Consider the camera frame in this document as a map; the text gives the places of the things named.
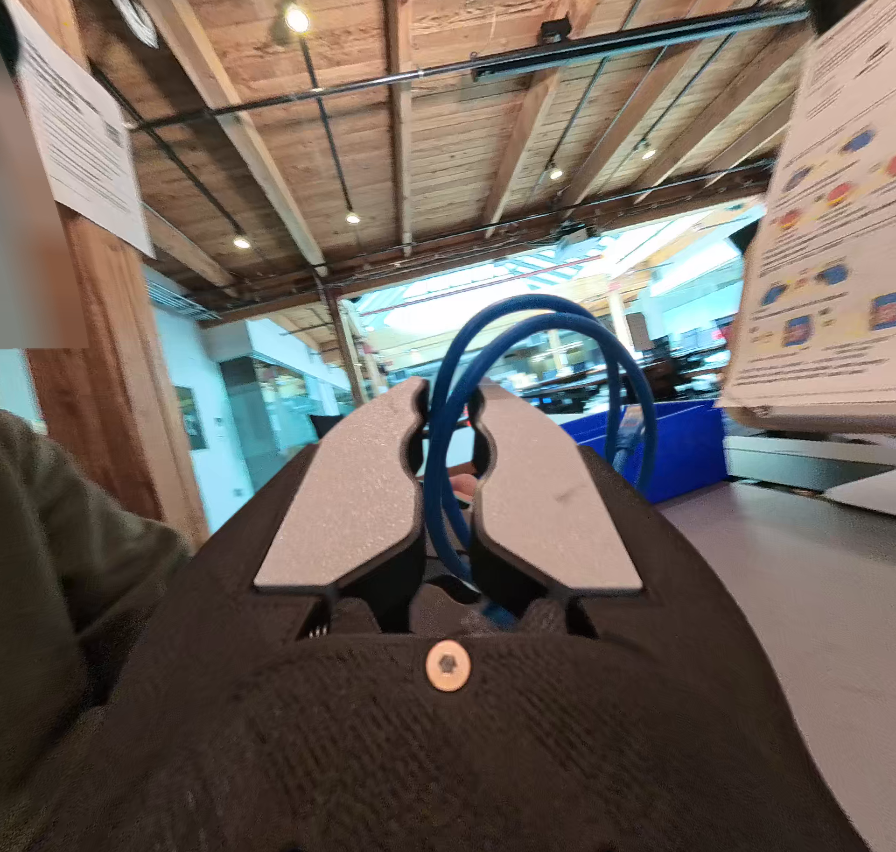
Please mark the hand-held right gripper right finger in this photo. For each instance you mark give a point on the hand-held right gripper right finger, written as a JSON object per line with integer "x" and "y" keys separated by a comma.
{"x": 553, "y": 509}

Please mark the ceiling track rail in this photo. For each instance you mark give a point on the ceiling track rail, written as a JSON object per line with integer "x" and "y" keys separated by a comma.
{"x": 665, "y": 38}

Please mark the ceiling projector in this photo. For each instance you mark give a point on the ceiling projector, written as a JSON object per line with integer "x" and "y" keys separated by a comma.
{"x": 579, "y": 232}

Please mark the grey panel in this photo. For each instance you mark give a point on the grey panel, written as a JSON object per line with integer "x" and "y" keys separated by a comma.
{"x": 635, "y": 330}

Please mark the white stand base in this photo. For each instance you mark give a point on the white stand base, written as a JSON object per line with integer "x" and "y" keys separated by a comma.
{"x": 868, "y": 495}

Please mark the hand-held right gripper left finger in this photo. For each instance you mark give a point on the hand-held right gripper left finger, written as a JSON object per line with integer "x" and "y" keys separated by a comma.
{"x": 343, "y": 502}

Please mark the white notice paper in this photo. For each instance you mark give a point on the white notice paper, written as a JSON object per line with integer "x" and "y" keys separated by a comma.
{"x": 84, "y": 145}

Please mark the printed instruction sheet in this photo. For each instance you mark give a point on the printed instruction sheet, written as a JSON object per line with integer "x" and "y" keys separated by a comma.
{"x": 826, "y": 236}

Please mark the blue plastic bin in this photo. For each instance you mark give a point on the blue plastic bin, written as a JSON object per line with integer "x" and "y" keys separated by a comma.
{"x": 686, "y": 446}

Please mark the person's left hand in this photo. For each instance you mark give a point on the person's left hand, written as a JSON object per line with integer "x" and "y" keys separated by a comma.
{"x": 466, "y": 486}

